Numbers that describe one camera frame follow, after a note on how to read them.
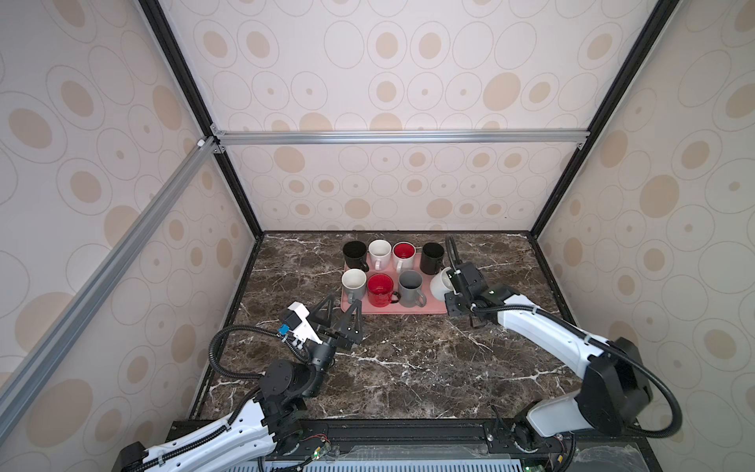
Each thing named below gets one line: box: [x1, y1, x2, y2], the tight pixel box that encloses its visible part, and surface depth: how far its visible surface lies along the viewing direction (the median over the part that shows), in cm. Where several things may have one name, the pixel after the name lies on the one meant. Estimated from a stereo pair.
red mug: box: [366, 272, 402, 308], surface depth 97 cm
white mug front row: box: [392, 240, 417, 274], surface depth 106 cm
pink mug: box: [368, 238, 393, 272], surface depth 104 cm
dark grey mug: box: [398, 269, 427, 308], surface depth 96 cm
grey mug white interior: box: [341, 267, 367, 304], surface depth 96 cm
